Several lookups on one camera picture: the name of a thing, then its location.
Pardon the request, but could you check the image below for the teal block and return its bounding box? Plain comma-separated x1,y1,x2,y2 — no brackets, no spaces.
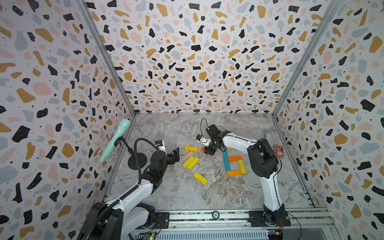
223,158,231,172
222,149,229,160

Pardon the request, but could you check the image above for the yellow-green block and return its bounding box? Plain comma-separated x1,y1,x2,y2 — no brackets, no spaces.
238,160,247,175

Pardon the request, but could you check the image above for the yellow block lowest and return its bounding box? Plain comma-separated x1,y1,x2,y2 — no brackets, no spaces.
194,172,208,185

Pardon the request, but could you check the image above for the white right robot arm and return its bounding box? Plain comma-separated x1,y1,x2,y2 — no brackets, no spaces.
196,125,287,226

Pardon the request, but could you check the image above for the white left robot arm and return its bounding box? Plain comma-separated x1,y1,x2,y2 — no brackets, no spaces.
78,148,180,240

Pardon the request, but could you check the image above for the natural wood block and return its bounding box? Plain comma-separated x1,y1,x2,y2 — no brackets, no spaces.
181,151,195,162

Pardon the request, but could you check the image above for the black gooseneck mic stand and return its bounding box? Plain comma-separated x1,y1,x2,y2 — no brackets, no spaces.
114,137,147,170

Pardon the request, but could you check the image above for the mint green microphone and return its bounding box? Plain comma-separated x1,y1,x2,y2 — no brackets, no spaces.
100,118,132,163

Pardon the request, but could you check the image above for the silver glitter microphone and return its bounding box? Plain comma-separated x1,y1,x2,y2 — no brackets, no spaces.
265,129,272,143

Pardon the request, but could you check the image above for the purple card box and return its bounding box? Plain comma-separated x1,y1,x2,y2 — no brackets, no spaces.
274,144,285,158

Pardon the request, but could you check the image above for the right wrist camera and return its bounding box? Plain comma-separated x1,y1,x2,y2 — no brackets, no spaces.
196,134,211,145

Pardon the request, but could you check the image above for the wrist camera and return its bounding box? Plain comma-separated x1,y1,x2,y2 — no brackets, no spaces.
155,140,167,153
196,134,211,145

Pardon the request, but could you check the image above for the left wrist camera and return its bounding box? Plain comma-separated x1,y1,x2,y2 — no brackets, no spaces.
155,140,167,153

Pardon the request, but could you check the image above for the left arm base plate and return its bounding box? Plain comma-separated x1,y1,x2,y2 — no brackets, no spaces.
143,212,170,230

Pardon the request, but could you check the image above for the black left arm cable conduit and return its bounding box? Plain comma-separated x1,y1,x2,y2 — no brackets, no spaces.
80,137,160,240

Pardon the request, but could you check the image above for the round knob on rail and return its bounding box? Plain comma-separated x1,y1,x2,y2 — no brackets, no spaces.
212,211,220,221

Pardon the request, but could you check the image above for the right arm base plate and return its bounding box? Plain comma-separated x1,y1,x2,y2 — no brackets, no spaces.
248,211,291,227

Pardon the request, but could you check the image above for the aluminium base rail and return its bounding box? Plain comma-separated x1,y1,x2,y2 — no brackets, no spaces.
132,208,341,240

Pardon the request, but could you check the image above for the aluminium corner post left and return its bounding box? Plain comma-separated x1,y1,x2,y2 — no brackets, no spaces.
75,0,135,121

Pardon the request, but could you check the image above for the aluminium corner post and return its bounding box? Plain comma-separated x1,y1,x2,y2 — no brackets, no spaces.
273,0,344,118
75,0,135,121

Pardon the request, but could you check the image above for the aluminium corner post right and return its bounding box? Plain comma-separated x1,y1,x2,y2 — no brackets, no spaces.
273,0,344,118

